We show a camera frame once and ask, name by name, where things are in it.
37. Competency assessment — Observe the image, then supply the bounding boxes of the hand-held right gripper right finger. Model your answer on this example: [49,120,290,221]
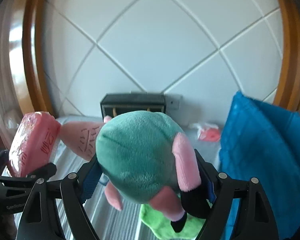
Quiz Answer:
[194,149,280,240]

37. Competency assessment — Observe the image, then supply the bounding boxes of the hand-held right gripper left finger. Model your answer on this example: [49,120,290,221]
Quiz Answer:
[16,161,102,240]

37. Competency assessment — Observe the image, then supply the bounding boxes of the teal and pink plush toy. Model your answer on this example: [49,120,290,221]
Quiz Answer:
[95,110,203,233]

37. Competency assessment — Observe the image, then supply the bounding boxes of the green plush cloth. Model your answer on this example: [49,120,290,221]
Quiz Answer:
[139,202,208,238]

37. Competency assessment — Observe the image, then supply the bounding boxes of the blue plastic storage container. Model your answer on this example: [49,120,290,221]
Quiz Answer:
[219,91,300,240]

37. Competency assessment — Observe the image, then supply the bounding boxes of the small red white packet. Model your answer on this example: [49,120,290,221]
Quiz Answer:
[190,122,222,142]

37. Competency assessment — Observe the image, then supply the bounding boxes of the black gift box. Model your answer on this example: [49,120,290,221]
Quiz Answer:
[101,93,167,117]

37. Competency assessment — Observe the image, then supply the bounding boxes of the wooden frame post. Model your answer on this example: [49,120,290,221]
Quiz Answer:
[22,0,56,120]
[270,0,300,117]

